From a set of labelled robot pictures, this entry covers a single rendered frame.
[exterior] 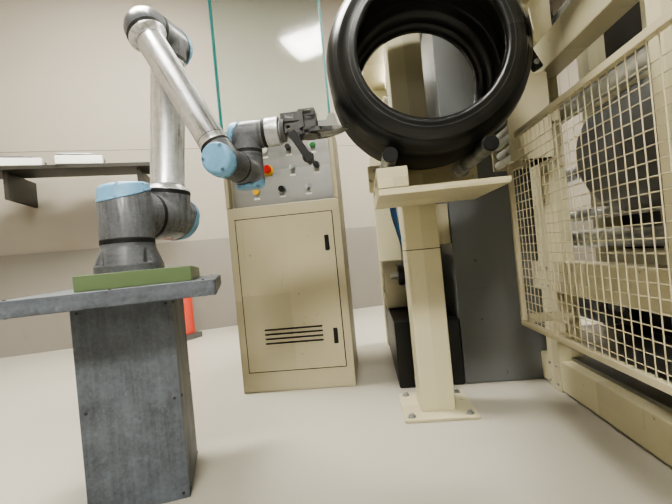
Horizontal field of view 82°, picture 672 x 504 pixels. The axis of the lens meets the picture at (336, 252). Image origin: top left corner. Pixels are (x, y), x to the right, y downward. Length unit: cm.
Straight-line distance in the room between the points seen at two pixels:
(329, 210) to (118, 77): 317
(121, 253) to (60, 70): 361
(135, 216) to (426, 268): 99
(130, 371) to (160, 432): 19
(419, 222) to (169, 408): 102
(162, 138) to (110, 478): 101
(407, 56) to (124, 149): 324
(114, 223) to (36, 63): 364
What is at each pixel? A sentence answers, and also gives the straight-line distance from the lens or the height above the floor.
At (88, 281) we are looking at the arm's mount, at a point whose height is 62.
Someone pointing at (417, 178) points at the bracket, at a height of 88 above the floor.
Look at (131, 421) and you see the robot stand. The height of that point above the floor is 24.
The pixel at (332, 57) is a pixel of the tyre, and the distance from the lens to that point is 125.
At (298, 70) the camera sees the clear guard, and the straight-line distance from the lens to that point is 207.
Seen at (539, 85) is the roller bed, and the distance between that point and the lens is 163.
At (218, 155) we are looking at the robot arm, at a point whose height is 93.
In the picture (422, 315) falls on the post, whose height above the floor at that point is 37.
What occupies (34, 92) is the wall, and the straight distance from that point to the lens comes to 471.
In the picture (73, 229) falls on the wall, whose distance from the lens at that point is 433.
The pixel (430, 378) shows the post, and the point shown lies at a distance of 156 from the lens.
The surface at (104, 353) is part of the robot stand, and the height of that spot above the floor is 43.
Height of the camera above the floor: 64
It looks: level
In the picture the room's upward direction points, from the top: 6 degrees counter-clockwise
